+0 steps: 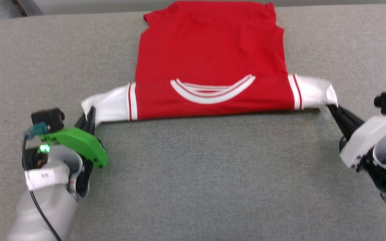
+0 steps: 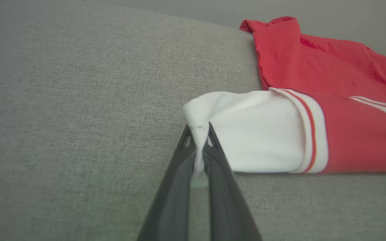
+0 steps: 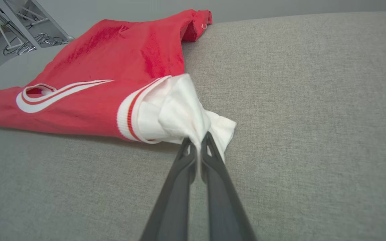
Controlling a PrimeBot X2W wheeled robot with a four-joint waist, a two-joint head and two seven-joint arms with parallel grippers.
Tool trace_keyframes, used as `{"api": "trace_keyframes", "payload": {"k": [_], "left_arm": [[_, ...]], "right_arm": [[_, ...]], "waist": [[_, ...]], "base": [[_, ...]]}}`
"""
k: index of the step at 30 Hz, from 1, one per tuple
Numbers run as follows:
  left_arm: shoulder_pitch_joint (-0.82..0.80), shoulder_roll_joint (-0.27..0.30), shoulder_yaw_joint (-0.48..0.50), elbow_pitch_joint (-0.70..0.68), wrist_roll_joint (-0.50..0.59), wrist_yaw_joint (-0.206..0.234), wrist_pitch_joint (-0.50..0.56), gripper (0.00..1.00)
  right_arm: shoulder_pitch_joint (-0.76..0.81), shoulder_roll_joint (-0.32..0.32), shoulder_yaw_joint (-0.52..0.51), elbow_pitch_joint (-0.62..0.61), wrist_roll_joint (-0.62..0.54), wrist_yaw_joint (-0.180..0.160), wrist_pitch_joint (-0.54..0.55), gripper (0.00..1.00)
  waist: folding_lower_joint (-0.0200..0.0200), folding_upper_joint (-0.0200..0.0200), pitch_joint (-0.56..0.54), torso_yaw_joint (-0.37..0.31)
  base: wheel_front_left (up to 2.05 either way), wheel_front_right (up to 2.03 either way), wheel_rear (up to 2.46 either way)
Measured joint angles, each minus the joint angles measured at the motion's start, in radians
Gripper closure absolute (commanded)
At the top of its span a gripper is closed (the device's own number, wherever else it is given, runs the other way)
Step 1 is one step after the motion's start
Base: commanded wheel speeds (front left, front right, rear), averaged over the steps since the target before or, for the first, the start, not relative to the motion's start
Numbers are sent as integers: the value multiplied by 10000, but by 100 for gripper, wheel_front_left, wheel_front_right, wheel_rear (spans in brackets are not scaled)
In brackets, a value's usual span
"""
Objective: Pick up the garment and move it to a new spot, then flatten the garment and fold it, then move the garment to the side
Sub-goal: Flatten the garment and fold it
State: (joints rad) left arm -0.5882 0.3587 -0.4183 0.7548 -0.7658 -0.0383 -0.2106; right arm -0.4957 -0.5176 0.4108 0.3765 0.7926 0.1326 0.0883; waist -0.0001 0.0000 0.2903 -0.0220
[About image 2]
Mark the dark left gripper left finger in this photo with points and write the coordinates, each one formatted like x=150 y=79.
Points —
x=171 y=201

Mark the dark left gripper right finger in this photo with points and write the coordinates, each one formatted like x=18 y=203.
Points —
x=228 y=207

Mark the red and white garment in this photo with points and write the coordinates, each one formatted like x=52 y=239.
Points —
x=347 y=140

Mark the grey fabric sofa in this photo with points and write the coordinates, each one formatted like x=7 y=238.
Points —
x=62 y=134

